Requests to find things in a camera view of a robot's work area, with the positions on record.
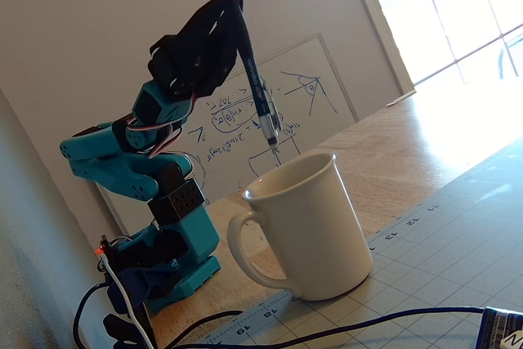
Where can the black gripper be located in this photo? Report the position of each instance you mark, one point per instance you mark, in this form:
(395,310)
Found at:
(201,40)

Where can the black ballpoint pen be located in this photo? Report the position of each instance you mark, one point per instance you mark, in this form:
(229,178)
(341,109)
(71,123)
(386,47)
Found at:
(255,79)

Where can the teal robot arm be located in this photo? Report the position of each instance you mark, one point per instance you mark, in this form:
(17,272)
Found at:
(106,161)

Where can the cream ceramic mug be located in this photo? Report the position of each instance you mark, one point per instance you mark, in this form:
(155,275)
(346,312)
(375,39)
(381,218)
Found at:
(310,226)

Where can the whiteboard with blue drawings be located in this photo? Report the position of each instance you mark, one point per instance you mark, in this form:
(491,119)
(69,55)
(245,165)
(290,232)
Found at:
(302,79)

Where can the blue clamp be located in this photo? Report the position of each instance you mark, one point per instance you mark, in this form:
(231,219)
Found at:
(139,283)

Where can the black clamp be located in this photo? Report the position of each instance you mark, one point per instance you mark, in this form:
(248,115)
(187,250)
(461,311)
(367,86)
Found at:
(122,330)

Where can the grey cutting mat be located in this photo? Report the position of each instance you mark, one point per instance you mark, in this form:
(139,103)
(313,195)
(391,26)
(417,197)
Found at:
(429,263)

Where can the blue patterned object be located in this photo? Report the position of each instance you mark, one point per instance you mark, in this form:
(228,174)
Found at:
(500,326)

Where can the window with white frame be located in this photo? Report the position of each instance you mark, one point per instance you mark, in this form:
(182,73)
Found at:
(457,10)

